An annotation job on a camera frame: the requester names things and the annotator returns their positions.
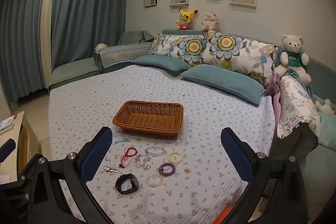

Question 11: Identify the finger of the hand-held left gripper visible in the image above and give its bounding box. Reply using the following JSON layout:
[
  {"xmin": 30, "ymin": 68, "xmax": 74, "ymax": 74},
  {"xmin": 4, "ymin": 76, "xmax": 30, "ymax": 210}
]
[{"xmin": 0, "ymin": 138, "xmax": 17, "ymax": 163}]

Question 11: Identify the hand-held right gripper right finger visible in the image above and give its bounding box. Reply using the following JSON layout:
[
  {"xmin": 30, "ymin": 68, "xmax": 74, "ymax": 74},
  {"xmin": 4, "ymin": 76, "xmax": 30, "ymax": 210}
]
[{"xmin": 220, "ymin": 127, "xmax": 308, "ymax": 224}]

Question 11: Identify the yellow plush toy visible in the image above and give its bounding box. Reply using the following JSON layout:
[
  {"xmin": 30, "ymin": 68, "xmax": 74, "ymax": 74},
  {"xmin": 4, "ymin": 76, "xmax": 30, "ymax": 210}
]
[{"xmin": 175, "ymin": 9, "xmax": 198, "ymax": 30}]

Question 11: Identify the red cord bracelet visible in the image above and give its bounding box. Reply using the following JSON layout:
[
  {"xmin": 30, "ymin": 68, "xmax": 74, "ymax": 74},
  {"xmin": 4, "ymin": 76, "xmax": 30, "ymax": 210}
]
[{"xmin": 120, "ymin": 147, "xmax": 138, "ymax": 169}]

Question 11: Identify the brown wicker basket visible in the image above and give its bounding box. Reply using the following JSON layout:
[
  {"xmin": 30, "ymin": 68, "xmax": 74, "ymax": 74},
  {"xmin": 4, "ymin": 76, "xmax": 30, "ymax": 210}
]
[{"xmin": 112, "ymin": 100, "xmax": 184, "ymax": 134}]

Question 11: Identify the white teddy bear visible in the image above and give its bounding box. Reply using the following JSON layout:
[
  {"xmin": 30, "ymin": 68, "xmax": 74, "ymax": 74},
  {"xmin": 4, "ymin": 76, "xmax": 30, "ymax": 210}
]
[{"xmin": 273, "ymin": 34, "xmax": 312, "ymax": 84}]

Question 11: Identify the cream spiral hair tie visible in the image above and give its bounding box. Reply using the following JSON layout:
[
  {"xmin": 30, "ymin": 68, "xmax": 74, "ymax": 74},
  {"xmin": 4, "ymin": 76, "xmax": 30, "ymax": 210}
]
[{"xmin": 167, "ymin": 151, "xmax": 184, "ymax": 164}]

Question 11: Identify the wooden side table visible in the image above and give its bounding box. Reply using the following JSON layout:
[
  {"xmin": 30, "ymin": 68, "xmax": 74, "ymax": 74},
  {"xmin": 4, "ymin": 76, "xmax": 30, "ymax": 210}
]
[{"xmin": 0, "ymin": 111, "xmax": 41, "ymax": 180}]

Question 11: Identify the purple spiral hair tie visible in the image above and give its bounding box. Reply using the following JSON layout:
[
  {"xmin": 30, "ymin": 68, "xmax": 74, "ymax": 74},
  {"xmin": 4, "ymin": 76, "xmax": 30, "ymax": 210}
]
[{"xmin": 158, "ymin": 162, "xmax": 176, "ymax": 177}]

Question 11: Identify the floral quilted bedspread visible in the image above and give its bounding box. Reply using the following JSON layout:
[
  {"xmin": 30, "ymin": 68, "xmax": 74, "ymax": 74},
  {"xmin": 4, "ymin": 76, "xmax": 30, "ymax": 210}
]
[{"xmin": 49, "ymin": 65, "xmax": 276, "ymax": 224}]

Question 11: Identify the green cloth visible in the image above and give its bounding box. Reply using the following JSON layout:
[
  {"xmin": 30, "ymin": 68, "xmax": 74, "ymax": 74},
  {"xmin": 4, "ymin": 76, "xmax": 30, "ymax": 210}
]
[{"xmin": 117, "ymin": 30, "xmax": 155, "ymax": 45}]

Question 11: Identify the light teal cushion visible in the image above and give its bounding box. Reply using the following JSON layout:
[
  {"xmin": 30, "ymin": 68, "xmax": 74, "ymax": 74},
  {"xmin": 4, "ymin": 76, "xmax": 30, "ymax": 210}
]
[{"xmin": 316, "ymin": 111, "xmax": 336, "ymax": 151}]

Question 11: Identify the light blue book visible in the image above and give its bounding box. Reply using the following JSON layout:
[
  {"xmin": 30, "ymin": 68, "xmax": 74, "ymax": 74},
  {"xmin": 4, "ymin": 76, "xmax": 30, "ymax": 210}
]
[{"xmin": 0, "ymin": 115, "xmax": 17, "ymax": 134}]

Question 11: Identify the black wrist watch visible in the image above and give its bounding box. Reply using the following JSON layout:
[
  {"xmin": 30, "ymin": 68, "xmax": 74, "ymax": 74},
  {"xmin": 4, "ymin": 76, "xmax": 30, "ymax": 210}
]
[{"xmin": 115, "ymin": 173, "xmax": 139, "ymax": 194}]

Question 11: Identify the floral cushion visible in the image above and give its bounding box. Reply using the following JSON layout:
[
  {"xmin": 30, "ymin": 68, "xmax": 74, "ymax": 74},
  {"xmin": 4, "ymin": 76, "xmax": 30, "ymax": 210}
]
[
  {"xmin": 202, "ymin": 30, "xmax": 280, "ymax": 89},
  {"xmin": 148, "ymin": 34, "xmax": 208, "ymax": 67}
]

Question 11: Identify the cream curtain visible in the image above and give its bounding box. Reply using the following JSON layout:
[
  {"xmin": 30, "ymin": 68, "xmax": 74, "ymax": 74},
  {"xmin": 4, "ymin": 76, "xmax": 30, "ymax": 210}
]
[{"xmin": 39, "ymin": 0, "xmax": 59, "ymax": 89}]

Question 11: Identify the blue curtain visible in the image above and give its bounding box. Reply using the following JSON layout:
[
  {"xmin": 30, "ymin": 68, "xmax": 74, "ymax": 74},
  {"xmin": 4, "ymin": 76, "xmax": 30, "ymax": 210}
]
[
  {"xmin": 51, "ymin": 0, "xmax": 130, "ymax": 71},
  {"xmin": 0, "ymin": 0, "xmax": 54, "ymax": 106}
]

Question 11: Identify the floral blanket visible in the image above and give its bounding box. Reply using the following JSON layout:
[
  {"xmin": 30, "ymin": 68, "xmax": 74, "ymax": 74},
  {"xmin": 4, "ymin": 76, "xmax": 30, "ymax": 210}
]
[{"xmin": 276, "ymin": 74, "xmax": 322, "ymax": 139}]

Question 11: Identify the silver charm bracelet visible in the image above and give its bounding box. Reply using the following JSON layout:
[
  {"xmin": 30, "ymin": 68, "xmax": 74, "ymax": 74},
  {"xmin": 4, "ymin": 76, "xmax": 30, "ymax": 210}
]
[{"xmin": 135, "ymin": 154, "xmax": 151, "ymax": 170}]

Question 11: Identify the striped teal bolster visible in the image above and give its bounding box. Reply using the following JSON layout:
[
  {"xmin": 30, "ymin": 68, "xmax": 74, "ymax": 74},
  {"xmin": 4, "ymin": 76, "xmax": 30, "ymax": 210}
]
[{"xmin": 93, "ymin": 42, "xmax": 153, "ymax": 73}]

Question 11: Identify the teal pillow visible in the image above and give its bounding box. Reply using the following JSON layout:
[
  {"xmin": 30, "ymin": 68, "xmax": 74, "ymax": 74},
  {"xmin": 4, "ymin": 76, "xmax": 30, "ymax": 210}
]
[
  {"xmin": 180, "ymin": 64, "xmax": 265, "ymax": 105},
  {"xmin": 130, "ymin": 55, "xmax": 192, "ymax": 72}
]

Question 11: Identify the pink cloth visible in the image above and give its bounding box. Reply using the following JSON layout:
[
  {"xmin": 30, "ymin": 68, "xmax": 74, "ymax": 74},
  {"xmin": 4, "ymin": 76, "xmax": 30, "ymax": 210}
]
[{"xmin": 265, "ymin": 73, "xmax": 281, "ymax": 119}]

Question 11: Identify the clear crystal bead bracelet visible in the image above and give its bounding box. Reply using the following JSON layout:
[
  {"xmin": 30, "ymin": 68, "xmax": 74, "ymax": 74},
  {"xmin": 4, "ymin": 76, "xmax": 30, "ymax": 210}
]
[{"xmin": 145, "ymin": 146, "xmax": 167, "ymax": 157}]

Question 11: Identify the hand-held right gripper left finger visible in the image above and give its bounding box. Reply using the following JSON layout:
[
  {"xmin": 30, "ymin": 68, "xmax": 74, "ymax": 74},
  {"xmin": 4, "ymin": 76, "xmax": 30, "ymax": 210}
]
[{"xmin": 16, "ymin": 126, "xmax": 113, "ymax": 224}]

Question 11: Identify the pink plush toy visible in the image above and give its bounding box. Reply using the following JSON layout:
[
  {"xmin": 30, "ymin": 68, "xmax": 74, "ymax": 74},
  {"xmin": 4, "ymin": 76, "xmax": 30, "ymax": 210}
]
[{"xmin": 202, "ymin": 12, "xmax": 219, "ymax": 31}]

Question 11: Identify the green bench cushion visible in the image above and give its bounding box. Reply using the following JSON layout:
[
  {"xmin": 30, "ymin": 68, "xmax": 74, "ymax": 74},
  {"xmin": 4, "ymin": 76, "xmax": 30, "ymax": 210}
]
[{"xmin": 49, "ymin": 59, "xmax": 101, "ymax": 94}]

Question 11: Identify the cream bead bracelet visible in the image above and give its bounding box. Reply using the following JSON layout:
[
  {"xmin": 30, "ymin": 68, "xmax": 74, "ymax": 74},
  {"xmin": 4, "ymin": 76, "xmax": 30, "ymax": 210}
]
[{"xmin": 146, "ymin": 174, "xmax": 163, "ymax": 187}]

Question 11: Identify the white plush toy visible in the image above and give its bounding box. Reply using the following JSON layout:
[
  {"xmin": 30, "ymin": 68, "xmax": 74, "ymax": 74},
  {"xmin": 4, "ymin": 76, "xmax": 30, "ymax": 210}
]
[{"xmin": 314, "ymin": 99, "xmax": 336, "ymax": 115}]

